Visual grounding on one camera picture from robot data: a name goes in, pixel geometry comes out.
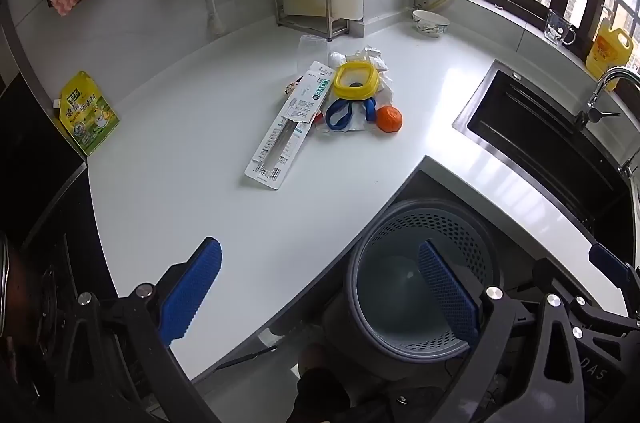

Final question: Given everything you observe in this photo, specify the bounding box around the grid printed crumpled paper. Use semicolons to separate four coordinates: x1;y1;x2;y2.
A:
327;46;391;76

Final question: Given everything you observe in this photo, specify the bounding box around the clear plastic cup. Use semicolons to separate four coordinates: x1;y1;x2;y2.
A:
297;34;331;76

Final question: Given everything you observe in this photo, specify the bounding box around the orange ball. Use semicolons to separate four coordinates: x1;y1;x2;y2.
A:
376;105;404;134

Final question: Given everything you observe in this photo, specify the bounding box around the metal faucet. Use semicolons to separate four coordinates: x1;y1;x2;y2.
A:
574;67;640;131

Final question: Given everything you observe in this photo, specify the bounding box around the patterned white bowl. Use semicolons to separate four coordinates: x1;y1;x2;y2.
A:
412;9;450;38

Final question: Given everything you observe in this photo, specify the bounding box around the person's leg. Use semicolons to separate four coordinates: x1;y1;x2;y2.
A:
295;343;353;423

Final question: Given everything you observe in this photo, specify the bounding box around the yellow oil bottle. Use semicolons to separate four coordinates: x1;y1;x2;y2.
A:
586;20;633;78

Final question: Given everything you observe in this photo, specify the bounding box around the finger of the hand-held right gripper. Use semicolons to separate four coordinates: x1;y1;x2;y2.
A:
531;255;593;304
588;242;640;319

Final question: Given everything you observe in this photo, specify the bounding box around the glass mug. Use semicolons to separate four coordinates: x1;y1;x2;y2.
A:
544;9;577;48

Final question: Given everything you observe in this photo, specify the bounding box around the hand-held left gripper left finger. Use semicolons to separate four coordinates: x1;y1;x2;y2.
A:
47;237;223;423

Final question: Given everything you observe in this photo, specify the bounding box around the blue white bottle brush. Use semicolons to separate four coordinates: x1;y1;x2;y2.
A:
200;0;227;36

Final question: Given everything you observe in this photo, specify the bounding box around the yellow green pouch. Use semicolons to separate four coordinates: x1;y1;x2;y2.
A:
59;71;121;157

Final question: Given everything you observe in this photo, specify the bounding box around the metal rack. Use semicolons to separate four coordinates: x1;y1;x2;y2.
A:
273;0;351;41

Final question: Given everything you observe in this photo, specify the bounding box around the black sink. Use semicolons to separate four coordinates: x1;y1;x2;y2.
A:
452;59;640;244

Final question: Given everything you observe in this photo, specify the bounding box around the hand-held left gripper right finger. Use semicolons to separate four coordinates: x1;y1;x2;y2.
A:
419;240;576;423

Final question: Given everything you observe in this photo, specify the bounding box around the toothbrush package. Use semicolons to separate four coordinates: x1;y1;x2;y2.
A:
244;61;335;190

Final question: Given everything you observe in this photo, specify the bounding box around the white paper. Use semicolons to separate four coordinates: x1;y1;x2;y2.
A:
315;73;401;134

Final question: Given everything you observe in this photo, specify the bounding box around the yellow plastic ring lid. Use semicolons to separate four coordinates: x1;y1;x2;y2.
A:
332;62;382;102

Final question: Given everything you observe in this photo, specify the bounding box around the blue fabric strap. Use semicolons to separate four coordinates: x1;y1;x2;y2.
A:
325;97;378;132

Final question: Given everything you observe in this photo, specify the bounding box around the black gas stove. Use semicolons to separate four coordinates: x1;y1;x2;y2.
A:
0;68;131;404

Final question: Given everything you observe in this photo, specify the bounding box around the grey trash bin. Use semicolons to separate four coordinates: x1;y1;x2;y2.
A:
320;198;516;361

